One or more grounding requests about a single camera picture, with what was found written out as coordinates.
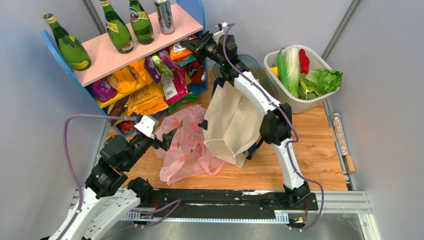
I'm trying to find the green white snack bag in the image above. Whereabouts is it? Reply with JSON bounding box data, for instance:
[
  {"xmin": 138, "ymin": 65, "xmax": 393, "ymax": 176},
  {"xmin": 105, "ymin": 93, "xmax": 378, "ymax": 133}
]
[{"xmin": 168, "ymin": 92, "xmax": 199, "ymax": 113}]

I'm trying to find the blue pink snack shelf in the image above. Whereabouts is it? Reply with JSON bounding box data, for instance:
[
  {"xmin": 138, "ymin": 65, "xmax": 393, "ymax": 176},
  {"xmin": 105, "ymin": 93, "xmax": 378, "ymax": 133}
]
[{"xmin": 40, "ymin": 0, "xmax": 206, "ymax": 115}]

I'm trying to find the green glass bottle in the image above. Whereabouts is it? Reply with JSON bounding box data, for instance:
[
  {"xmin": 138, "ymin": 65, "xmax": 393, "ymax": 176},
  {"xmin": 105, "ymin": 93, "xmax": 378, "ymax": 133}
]
[
  {"xmin": 99, "ymin": 0, "xmax": 134, "ymax": 54},
  {"xmin": 43, "ymin": 13, "xmax": 92, "ymax": 71},
  {"xmin": 129, "ymin": 0, "xmax": 154, "ymax": 45}
]

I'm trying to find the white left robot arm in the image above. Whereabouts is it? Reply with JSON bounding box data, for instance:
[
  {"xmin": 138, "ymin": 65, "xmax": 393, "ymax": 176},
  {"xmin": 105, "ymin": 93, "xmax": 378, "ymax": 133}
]
[{"xmin": 48, "ymin": 128, "xmax": 177, "ymax": 240}]

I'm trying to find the teal transparent plastic tray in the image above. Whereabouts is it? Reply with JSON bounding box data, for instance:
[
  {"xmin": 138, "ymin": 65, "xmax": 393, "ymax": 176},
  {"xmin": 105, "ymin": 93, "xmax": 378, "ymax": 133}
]
[{"xmin": 212, "ymin": 54, "xmax": 278, "ymax": 99}]

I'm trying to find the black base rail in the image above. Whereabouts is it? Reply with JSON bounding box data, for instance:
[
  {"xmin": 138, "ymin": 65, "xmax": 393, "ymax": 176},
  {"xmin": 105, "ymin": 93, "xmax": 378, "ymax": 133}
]
[{"xmin": 138, "ymin": 188, "xmax": 319, "ymax": 220}]

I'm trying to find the orange snack bag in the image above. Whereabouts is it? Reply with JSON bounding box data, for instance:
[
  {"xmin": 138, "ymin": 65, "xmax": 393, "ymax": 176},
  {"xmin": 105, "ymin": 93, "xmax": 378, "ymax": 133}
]
[{"xmin": 106, "ymin": 58, "xmax": 154, "ymax": 94}]

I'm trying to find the honey dijon chips bag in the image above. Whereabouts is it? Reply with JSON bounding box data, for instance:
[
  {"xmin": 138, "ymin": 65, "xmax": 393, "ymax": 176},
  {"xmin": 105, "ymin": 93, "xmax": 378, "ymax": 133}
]
[{"xmin": 127, "ymin": 82, "xmax": 169, "ymax": 115}]

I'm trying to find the green leafy vegetable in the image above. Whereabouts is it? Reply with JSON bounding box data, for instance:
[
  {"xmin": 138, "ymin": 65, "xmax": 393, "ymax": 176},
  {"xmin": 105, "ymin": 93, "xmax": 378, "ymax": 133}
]
[{"xmin": 298, "ymin": 75, "xmax": 317, "ymax": 100}]

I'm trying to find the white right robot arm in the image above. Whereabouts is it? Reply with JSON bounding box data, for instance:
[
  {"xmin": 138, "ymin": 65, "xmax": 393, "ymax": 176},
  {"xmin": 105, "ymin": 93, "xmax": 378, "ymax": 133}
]
[{"xmin": 181, "ymin": 31, "xmax": 311, "ymax": 209}]

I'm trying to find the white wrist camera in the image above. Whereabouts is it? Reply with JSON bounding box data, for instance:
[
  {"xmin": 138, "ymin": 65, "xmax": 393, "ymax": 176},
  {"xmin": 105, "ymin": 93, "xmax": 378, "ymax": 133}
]
[
  {"xmin": 134, "ymin": 115, "xmax": 159, "ymax": 140},
  {"xmin": 213, "ymin": 22, "xmax": 229, "ymax": 44}
]

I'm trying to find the glass tube of beads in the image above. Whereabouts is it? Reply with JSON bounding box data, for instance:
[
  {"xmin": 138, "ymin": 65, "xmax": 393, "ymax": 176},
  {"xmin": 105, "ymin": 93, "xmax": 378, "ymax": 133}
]
[{"xmin": 330, "ymin": 112, "xmax": 350, "ymax": 156}]

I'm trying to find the red hand cooked chips bag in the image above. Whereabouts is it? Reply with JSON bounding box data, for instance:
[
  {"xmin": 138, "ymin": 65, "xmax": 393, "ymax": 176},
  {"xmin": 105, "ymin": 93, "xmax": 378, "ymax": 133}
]
[{"xmin": 160, "ymin": 70, "xmax": 189, "ymax": 106}]

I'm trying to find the silver drink can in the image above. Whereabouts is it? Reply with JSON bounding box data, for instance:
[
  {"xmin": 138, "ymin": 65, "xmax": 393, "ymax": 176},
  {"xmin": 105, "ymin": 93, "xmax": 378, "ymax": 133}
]
[{"xmin": 153, "ymin": 0, "xmax": 175, "ymax": 35}]

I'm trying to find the green glass bottle middle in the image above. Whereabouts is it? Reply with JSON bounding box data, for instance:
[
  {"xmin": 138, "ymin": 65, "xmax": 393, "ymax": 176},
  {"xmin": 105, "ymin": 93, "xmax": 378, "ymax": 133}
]
[{"xmin": 99, "ymin": 0, "xmax": 134, "ymax": 54}]

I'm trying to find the green glass bottle right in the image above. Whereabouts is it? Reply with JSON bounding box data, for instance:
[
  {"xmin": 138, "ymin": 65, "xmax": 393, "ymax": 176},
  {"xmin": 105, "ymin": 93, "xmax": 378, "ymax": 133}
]
[{"xmin": 129, "ymin": 0, "xmax": 154, "ymax": 45}]

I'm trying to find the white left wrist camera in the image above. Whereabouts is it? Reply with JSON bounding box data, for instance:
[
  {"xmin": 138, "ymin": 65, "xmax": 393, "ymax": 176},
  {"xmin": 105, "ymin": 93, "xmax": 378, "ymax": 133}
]
[{"xmin": 134, "ymin": 115, "xmax": 159, "ymax": 140}]

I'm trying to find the red chili pepper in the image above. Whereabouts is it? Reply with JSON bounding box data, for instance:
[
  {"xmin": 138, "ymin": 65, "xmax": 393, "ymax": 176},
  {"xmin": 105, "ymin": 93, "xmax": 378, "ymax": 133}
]
[{"xmin": 298, "ymin": 48, "xmax": 310, "ymax": 74}]

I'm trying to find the red dark snack bag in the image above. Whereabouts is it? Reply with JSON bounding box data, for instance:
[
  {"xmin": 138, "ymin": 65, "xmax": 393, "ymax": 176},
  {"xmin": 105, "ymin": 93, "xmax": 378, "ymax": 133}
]
[{"xmin": 184, "ymin": 60, "xmax": 206, "ymax": 84}]

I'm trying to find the long green chili pepper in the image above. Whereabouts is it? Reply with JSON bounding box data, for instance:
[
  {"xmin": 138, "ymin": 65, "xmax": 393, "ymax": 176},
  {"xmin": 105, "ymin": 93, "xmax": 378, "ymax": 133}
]
[{"xmin": 276, "ymin": 47, "xmax": 289, "ymax": 90}]

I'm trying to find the purple snack bag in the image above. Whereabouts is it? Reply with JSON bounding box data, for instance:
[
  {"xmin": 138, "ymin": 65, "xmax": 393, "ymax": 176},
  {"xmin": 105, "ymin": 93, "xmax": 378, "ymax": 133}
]
[{"xmin": 88, "ymin": 78, "xmax": 118, "ymax": 103}]

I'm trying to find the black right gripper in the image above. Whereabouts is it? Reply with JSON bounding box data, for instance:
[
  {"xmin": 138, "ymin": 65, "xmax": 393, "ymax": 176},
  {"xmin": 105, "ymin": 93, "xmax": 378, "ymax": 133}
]
[{"xmin": 181, "ymin": 31, "xmax": 226, "ymax": 67}]

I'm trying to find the colourful striped candy packet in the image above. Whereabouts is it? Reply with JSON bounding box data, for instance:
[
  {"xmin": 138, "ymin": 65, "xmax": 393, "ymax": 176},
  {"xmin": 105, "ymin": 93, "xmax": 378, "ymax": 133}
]
[{"xmin": 150, "ymin": 53, "xmax": 174, "ymax": 77}]

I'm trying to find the green glass bottle left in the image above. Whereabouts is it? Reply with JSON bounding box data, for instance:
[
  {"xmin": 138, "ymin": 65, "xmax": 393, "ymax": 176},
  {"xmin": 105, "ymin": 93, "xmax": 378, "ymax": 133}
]
[{"xmin": 43, "ymin": 13, "xmax": 92, "ymax": 71}]

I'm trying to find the yellow bell pepper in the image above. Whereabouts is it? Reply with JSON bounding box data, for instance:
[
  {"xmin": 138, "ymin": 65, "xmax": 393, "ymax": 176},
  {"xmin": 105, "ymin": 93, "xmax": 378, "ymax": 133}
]
[{"xmin": 270, "ymin": 66, "xmax": 280, "ymax": 79}]

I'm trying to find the purple candy packet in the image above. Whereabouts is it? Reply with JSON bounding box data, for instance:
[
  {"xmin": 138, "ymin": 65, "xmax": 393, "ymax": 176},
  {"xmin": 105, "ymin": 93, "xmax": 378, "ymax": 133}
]
[{"xmin": 144, "ymin": 56, "xmax": 162, "ymax": 84}]

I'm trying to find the pink plastic grocery bag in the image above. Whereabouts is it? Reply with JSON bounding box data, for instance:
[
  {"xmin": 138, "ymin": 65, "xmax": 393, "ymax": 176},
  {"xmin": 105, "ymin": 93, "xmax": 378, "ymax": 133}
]
[{"xmin": 155, "ymin": 104, "xmax": 225, "ymax": 185}]

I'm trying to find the cream canvas tote bag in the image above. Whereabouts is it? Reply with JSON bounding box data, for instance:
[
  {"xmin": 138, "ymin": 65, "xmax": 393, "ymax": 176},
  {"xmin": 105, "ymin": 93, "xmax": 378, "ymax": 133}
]
[{"xmin": 203, "ymin": 81, "xmax": 263, "ymax": 168}]

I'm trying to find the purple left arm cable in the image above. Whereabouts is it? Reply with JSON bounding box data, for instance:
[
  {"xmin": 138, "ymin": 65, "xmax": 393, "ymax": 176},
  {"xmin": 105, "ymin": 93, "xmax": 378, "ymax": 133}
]
[{"xmin": 56, "ymin": 113, "xmax": 182, "ymax": 240}]

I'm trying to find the orange foxs candy bag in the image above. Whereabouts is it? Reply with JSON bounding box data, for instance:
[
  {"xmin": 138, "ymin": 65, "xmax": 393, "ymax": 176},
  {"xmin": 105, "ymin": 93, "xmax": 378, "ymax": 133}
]
[{"xmin": 168, "ymin": 35, "xmax": 196, "ymax": 62}]

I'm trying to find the red patterned snack bag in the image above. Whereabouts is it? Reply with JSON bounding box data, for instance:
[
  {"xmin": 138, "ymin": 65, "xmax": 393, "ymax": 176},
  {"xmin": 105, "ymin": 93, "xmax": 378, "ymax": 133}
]
[{"xmin": 116, "ymin": 120, "xmax": 135, "ymax": 135}]

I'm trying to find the teal foxs candy bag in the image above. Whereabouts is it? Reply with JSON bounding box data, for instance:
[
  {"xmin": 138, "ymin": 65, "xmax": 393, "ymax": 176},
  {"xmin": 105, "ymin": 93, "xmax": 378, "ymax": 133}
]
[{"xmin": 178, "ymin": 54, "xmax": 197, "ymax": 67}]

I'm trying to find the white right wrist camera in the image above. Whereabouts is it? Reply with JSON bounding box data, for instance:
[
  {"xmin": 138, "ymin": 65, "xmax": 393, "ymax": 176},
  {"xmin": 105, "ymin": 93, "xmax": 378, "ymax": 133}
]
[{"xmin": 213, "ymin": 22, "xmax": 229, "ymax": 44}]

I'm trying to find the pink candy packet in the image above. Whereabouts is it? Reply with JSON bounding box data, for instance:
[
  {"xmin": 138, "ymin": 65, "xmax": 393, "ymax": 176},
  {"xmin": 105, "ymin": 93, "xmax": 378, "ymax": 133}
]
[{"xmin": 157, "ymin": 49, "xmax": 182, "ymax": 72}]

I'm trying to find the brown snack bag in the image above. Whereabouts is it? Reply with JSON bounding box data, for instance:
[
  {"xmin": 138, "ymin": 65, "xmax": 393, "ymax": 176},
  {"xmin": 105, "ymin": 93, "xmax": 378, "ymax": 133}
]
[{"xmin": 106, "ymin": 95, "xmax": 130, "ymax": 117}]

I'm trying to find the green lettuce leaf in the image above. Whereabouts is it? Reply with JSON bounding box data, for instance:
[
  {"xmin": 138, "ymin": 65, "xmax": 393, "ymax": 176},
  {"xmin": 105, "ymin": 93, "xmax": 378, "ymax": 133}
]
[{"xmin": 304, "ymin": 67, "xmax": 343, "ymax": 95}]

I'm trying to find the napa cabbage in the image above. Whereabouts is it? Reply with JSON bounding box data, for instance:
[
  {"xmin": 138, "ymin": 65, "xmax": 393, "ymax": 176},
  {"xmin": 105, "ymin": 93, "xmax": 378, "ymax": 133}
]
[{"xmin": 285, "ymin": 47, "xmax": 301, "ymax": 98}]

